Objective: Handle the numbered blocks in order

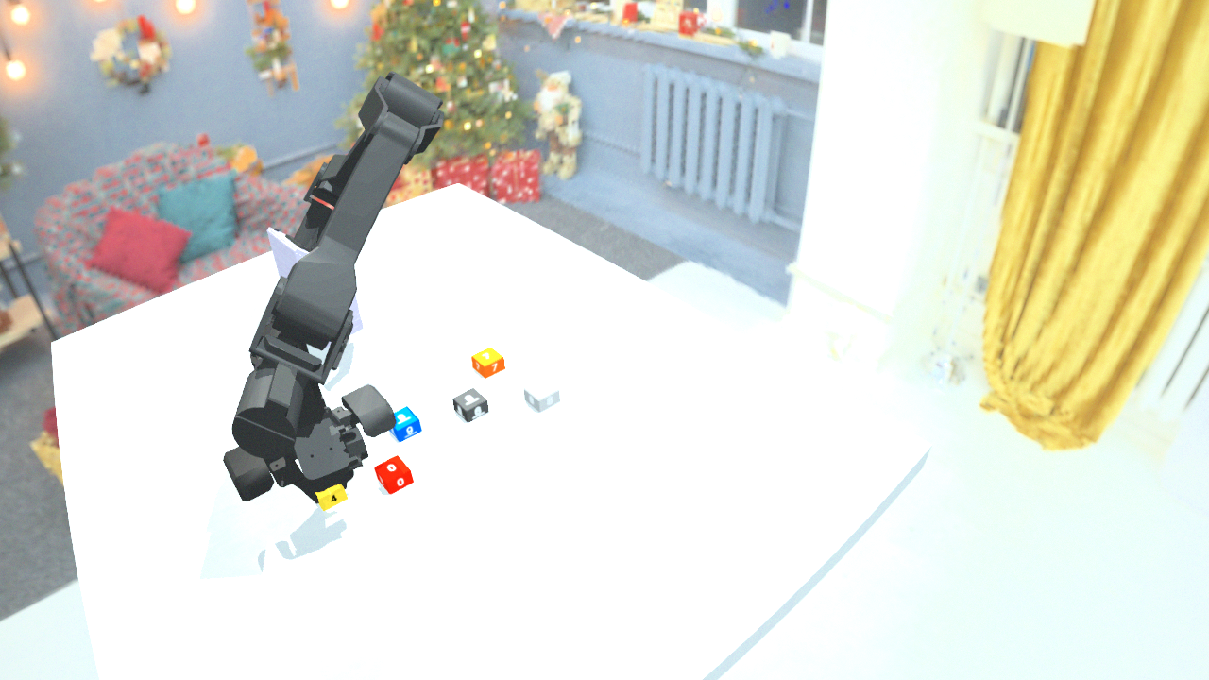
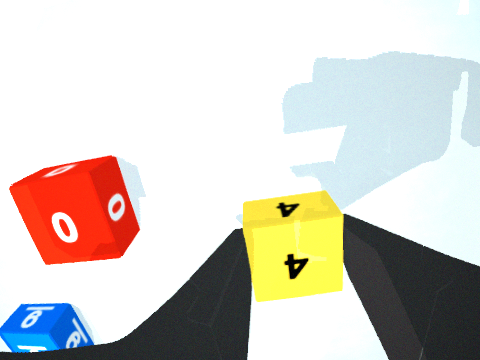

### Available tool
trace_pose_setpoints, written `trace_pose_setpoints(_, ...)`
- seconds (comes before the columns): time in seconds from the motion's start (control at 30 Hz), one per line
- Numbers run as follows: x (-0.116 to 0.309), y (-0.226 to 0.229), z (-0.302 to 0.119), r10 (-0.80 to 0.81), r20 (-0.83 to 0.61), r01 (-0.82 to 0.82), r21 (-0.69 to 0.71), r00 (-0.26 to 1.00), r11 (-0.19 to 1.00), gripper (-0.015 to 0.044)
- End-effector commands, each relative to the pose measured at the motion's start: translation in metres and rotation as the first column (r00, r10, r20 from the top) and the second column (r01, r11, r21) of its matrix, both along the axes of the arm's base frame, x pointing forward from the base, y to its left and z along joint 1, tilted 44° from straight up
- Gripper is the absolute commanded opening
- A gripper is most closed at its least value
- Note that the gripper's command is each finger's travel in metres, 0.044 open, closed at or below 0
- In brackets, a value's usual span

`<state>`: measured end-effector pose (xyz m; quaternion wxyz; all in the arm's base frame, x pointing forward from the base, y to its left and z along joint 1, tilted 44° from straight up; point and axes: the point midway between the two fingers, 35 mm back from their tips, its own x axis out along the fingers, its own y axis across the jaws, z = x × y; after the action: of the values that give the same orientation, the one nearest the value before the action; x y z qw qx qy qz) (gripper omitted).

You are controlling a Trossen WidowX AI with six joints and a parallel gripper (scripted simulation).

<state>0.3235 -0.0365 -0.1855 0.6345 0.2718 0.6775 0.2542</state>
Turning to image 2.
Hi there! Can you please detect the red block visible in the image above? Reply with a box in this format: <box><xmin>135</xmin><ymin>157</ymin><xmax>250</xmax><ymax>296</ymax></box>
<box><xmin>8</xmin><ymin>155</ymin><xmax>141</xmax><ymax>265</ymax></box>

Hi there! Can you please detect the blue block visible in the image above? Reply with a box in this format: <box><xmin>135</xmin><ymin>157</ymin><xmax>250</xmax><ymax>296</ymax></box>
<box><xmin>0</xmin><ymin>303</ymin><xmax>95</xmax><ymax>352</ymax></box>

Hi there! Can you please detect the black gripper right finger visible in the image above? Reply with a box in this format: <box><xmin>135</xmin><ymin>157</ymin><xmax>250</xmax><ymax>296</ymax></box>
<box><xmin>343</xmin><ymin>213</ymin><xmax>480</xmax><ymax>360</ymax></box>

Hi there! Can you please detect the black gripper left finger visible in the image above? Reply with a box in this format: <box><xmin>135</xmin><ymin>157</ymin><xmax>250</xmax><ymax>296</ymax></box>
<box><xmin>0</xmin><ymin>228</ymin><xmax>252</xmax><ymax>360</ymax></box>

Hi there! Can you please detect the yellow block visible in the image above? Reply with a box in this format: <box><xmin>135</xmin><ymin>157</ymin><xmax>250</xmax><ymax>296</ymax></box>
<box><xmin>243</xmin><ymin>191</ymin><xmax>344</xmax><ymax>303</ymax></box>

